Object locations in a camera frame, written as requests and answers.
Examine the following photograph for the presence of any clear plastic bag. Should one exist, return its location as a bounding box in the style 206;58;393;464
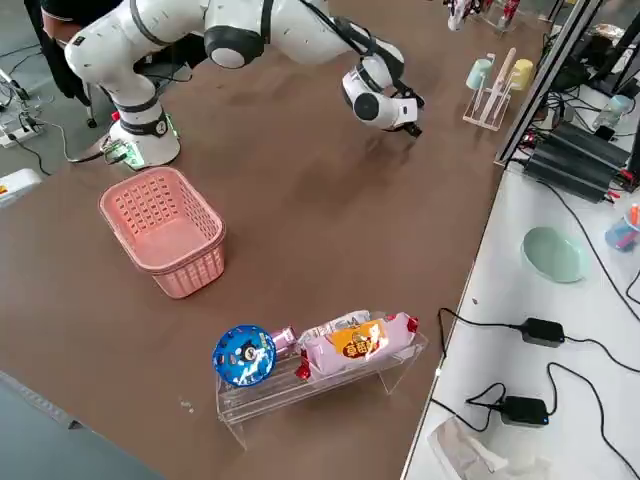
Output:
426;413;554;480

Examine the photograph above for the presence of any blue snack can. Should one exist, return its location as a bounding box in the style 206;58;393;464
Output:
211;323;278;389

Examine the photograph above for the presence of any clear pen cup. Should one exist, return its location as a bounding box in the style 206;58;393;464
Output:
603;202;640;255

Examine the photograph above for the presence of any long black cable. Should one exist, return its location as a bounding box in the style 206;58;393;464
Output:
537;178;640;322

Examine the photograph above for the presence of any black power supply unit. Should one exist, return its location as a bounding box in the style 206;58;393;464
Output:
523;121;632;205

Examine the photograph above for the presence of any purple snack packet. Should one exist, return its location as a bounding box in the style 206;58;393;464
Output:
271;324;302;359

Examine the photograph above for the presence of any mint green cup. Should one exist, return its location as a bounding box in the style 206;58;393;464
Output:
465;57;495;92

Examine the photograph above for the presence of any black power adapter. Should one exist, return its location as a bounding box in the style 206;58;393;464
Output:
500;395;550;429
519;316;567;350

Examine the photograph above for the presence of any clear water bottle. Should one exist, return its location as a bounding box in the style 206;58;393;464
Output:
591;93;637;133

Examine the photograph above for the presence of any base cable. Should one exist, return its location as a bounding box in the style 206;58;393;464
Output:
43;121;114;165

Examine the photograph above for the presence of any yellow cup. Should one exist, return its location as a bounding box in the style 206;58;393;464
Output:
508;58;537;93

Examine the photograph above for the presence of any clear acrylic bottle shelf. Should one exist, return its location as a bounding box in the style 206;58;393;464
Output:
439;0;532;37

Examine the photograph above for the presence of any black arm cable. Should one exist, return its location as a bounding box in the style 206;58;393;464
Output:
299;0;426;109

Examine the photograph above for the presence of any white control box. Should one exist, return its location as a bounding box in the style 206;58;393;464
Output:
0;168;45;210

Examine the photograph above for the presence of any pale green bowl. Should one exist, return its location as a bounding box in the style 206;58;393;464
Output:
520;225;592;285

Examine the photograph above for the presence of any clear acrylic snack shelf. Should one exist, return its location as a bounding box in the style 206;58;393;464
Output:
214;319;431;452

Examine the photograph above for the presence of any pink plastic basket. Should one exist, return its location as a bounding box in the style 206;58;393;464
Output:
98;165;228;301

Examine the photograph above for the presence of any pink strawberry snack packet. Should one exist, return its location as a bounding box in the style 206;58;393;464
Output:
296;311;420;384

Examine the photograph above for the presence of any beige snack packet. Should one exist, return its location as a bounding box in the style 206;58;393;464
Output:
303;309;374;335

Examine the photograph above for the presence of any white wire cup rack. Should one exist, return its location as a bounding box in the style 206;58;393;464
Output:
461;47;520;133

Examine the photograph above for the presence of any white power strip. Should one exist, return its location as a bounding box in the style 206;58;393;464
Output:
0;118;47;150

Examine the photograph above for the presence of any black adapter cable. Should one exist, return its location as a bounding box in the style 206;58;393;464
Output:
465;382;507;432
436;306;525;362

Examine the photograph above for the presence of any grey aluminium post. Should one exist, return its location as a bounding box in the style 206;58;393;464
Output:
493;0;599;169

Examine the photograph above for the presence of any person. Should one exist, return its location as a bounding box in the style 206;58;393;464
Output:
23;0;126;104

